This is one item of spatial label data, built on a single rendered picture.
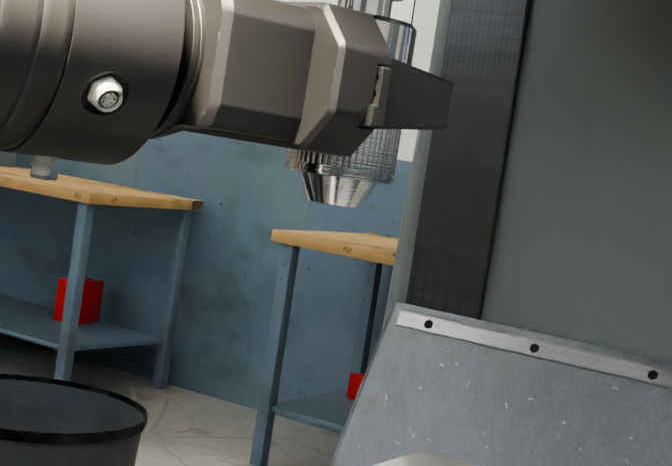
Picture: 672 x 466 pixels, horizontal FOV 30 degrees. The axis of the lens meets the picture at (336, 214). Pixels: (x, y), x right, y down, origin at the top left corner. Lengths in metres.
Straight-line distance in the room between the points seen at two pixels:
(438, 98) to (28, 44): 0.19
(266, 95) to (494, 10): 0.48
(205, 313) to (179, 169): 0.69
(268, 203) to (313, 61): 5.16
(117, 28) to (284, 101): 0.07
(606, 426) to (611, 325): 0.07
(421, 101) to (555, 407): 0.39
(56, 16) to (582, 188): 0.54
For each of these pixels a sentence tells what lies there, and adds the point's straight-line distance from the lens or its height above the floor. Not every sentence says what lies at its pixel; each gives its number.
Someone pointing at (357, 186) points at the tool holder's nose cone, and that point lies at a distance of 0.52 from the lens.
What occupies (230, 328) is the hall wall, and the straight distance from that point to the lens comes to 5.74.
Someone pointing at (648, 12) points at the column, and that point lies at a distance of 0.88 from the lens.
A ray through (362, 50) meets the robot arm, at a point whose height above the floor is 1.25.
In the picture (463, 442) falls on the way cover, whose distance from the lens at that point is 0.87.
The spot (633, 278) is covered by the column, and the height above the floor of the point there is 1.15.
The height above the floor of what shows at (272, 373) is 0.35.
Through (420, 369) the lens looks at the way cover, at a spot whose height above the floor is 1.06.
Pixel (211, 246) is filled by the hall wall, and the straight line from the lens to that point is 5.80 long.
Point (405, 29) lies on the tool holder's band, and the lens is 0.52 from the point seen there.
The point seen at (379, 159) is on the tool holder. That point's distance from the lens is 0.51.
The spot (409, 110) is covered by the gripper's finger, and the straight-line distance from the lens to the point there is 0.51.
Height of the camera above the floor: 1.21
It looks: 3 degrees down
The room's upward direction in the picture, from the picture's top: 9 degrees clockwise
